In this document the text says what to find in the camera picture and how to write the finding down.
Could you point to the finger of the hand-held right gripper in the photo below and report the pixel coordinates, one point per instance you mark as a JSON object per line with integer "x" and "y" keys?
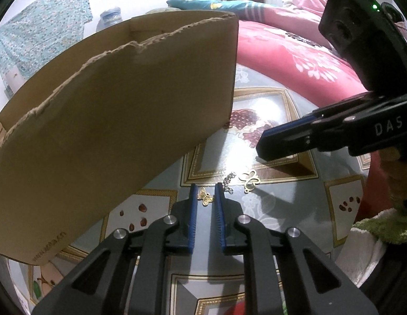
{"x": 282, "y": 141}
{"x": 348, "y": 108}

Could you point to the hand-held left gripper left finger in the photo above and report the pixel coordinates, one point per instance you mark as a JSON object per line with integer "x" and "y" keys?
{"x": 192, "y": 220}

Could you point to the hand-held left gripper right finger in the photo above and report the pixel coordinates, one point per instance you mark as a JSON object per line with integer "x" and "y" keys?
{"x": 219, "y": 220}

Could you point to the small gold butterfly pendant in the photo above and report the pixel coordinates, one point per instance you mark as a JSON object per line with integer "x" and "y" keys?
{"x": 206, "y": 197}

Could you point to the brown cardboard box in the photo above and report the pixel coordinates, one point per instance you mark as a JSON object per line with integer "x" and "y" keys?
{"x": 124, "y": 121}

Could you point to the person's right hand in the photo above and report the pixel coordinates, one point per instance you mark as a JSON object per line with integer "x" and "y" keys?
{"x": 400, "y": 180}

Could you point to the large gold butterfly pendant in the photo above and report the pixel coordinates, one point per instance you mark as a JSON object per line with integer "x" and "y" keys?
{"x": 252, "y": 181}

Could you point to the pink floral blanket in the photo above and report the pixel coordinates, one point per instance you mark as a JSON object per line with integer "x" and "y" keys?
{"x": 282, "y": 49}

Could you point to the blue patterned pillow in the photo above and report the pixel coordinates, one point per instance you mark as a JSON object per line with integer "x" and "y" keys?
{"x": 197, "y": 1}

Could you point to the blue water bottle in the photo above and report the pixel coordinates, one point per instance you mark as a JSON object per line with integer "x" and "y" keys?
{"x": 110, "y": 18}

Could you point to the teal patterned cloth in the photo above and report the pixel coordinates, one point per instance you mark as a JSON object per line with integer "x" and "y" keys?
{"x": 36, "y": 39}

